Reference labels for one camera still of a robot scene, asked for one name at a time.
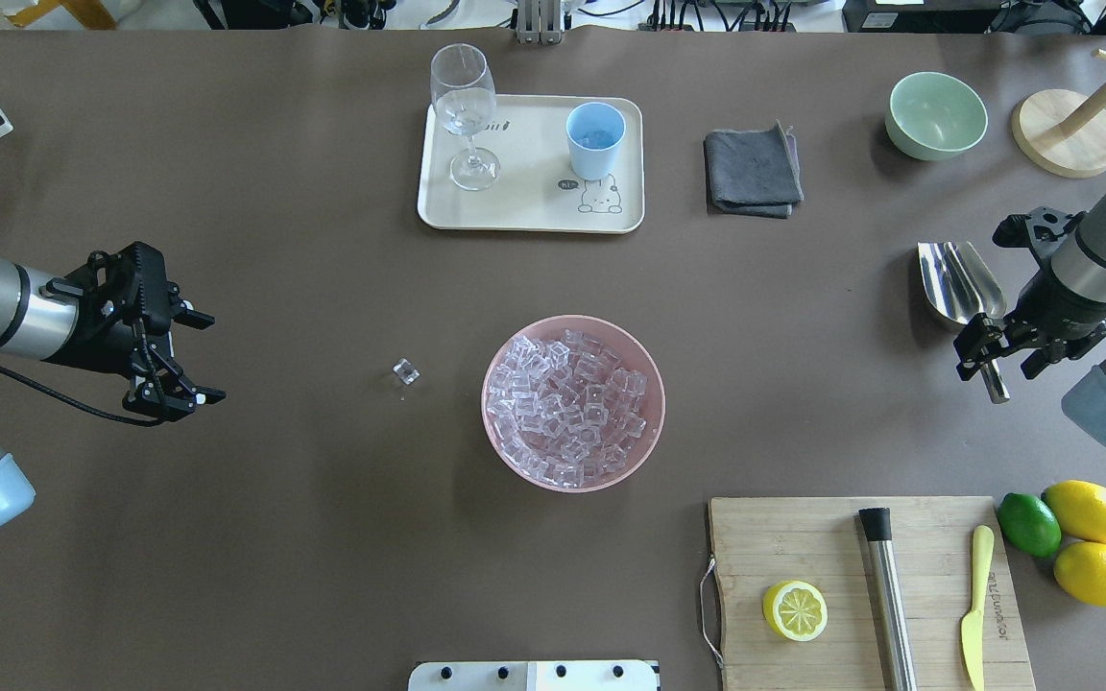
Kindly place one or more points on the light blue cup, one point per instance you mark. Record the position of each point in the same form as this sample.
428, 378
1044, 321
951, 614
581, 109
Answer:
594, 132

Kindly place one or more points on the wooden glass stand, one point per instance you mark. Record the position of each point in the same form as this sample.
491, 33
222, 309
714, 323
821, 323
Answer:
1063, 131

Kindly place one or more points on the loose ice cube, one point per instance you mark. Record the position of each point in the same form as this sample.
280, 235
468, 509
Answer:
406, 372

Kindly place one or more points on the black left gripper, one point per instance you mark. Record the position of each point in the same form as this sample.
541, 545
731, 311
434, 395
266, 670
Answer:
95, 338

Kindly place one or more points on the pink bowl of ice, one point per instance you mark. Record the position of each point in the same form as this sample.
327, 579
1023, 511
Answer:
573, 404

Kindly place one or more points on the yellow lemon upper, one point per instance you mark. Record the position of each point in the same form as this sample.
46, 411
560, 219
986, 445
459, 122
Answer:
1079, 507

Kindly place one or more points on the cream serving tray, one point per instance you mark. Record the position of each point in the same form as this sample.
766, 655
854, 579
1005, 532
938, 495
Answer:
537, 190

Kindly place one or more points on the yellow plastic knife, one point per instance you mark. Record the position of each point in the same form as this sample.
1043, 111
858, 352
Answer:
972, 623

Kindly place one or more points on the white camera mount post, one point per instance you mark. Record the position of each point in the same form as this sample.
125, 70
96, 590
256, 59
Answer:
587, 674

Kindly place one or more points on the half lemon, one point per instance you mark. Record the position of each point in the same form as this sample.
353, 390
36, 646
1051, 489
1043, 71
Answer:
795, 610

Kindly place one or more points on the clear wine glass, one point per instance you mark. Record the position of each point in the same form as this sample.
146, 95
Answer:
464, 101

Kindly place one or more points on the wooden cutting board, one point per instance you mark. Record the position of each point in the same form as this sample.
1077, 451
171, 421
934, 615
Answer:
760, 542

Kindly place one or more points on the yellow lemon lower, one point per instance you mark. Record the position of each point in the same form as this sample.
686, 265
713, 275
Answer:
1080, 569

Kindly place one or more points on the green lime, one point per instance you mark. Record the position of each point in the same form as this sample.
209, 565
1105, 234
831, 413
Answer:
1029, 525

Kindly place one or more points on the metal muddler black tip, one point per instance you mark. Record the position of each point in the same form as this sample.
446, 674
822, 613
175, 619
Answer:
877, 527

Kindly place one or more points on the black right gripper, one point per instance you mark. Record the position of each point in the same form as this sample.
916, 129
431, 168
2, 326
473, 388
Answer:
1055, 309

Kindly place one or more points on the grey folded cloth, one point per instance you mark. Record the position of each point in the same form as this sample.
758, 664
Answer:
754, 173

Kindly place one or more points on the yellow lemon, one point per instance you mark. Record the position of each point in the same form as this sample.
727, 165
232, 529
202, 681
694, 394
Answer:
1079, 507
1080, 569

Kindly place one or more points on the green bowl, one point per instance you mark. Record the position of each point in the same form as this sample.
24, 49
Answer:
934, 116

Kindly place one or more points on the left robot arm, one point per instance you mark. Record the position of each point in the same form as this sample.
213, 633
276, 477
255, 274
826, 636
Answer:
33, 327

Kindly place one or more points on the aluminium frame post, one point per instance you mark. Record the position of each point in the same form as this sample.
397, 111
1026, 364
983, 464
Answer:
539, 22

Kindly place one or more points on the metal ice scoop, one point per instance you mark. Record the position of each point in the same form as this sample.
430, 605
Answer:
958, 283

